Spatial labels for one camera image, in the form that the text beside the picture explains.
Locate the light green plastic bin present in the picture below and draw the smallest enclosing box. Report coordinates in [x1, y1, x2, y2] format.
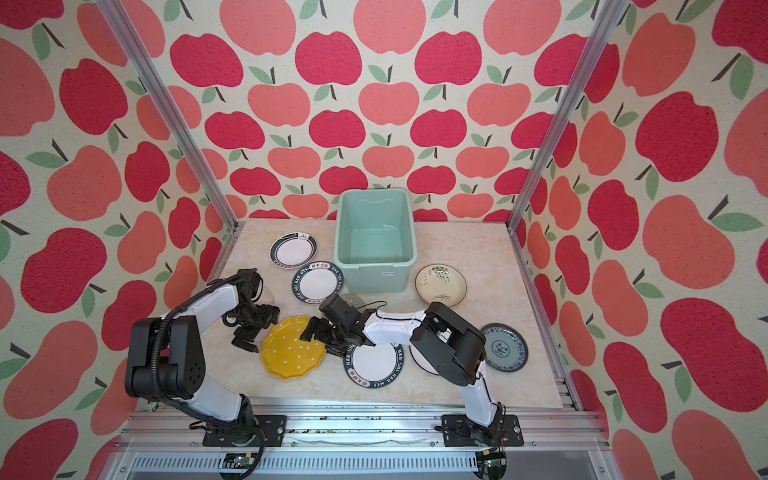
[334, 188, 418, 294]

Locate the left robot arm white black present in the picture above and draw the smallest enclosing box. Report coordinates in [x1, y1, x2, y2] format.
[125, 268, 279, 444]

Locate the white plate black line pattern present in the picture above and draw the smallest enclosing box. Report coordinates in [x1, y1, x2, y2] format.
[409, 346, 438, 376]

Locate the blue white patterned plate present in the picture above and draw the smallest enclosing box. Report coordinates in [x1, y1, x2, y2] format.
[481, 323, 529, 373]

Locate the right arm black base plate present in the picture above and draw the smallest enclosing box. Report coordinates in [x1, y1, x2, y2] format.
[436, 415, 525, 448]

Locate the front aluminium rail base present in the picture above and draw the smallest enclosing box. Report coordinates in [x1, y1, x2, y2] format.
[97, 399, 622, 479]

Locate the white plate green red rim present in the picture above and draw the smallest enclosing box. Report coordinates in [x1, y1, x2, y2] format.
[269, 232, 318, 269]

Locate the right aluminium frame post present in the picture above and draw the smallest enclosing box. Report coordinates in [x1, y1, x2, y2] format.
[507, 0, 630, 237]

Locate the grey clear glass plate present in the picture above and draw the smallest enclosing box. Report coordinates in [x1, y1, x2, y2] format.
[339, 293, 364, 311]

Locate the left aluminium frame post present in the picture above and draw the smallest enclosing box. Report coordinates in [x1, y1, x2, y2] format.
[96, 0, 239, 234]

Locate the yellow polka dot plate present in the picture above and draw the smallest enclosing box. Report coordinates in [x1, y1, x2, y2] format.
[260, 316, 326, 380]

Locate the small green rim lettered plate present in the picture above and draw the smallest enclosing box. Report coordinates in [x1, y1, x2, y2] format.
[291, 261, 344, 304]

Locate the cream plate with plant motif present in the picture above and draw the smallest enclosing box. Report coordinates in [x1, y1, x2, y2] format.
[415, 263, 467, 307]

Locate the aluminium frame post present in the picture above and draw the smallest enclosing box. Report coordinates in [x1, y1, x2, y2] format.
[507, 0, 630, 237]
[96, 0, 239, 234]

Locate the large green rim lettered plate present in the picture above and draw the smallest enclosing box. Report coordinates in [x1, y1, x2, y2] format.
[343, 344, 404, 389]

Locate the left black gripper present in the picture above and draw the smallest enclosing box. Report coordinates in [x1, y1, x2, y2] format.
[231, 302, 281, 351]

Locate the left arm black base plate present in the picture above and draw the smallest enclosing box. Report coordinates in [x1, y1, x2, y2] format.
[202, 414, 287, 448]

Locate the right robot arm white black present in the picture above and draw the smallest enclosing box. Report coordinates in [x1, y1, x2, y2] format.
[300, 294, 505, 448]

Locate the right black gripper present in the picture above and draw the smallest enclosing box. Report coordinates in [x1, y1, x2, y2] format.
[291, 314, 343, 358]

